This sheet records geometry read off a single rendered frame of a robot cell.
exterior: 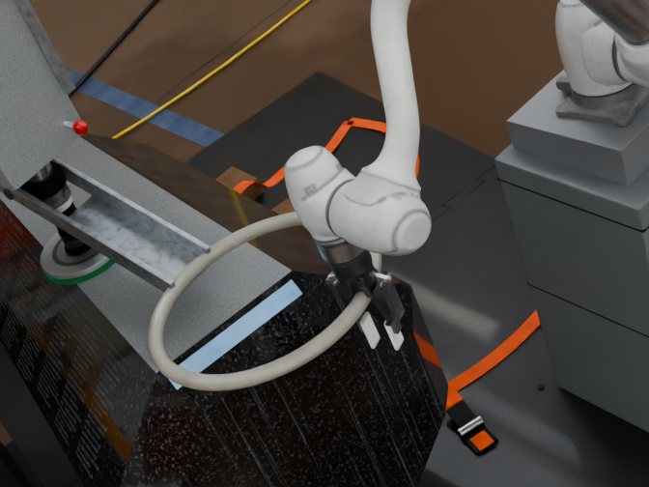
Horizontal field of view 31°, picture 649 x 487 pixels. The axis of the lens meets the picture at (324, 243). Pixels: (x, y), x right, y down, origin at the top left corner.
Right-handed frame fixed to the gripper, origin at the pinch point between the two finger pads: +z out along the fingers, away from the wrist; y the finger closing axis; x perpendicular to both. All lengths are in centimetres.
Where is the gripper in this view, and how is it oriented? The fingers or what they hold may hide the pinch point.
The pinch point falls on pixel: (381, 331)
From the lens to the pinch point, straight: 217.1
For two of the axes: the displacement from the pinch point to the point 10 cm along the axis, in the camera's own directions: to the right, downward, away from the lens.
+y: -8.4, -0.1, 5.4
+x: -4.2, 6.5, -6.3
